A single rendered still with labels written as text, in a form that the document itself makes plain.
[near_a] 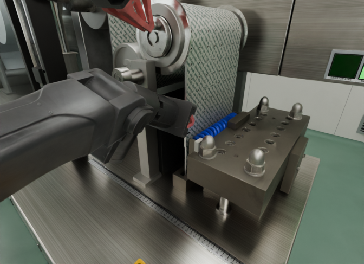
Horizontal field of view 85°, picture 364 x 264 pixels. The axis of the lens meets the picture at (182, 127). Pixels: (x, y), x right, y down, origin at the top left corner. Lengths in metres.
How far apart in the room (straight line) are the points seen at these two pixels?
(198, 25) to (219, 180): 0.30
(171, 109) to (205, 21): 0.20
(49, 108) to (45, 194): 0.44
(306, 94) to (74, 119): 2.99
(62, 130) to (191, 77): 0.30
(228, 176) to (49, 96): 0.30
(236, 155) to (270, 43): 0.37
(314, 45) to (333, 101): 2.45
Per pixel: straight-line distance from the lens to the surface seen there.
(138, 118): 0.23
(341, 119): 3.13
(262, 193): 0.37
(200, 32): 0.44
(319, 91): 3.06
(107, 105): 0.21
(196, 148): 0.42
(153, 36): 0.42
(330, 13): 0.64
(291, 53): 0.66
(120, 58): 0.56
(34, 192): 0.64
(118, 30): 0.59
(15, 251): 1.83
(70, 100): 0.20
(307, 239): 1.75
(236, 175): 0.38
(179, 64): 0.41
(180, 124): 0.36
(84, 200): 0.56
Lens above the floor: 1.26
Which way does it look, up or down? 26 degrees down
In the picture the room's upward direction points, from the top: straight up
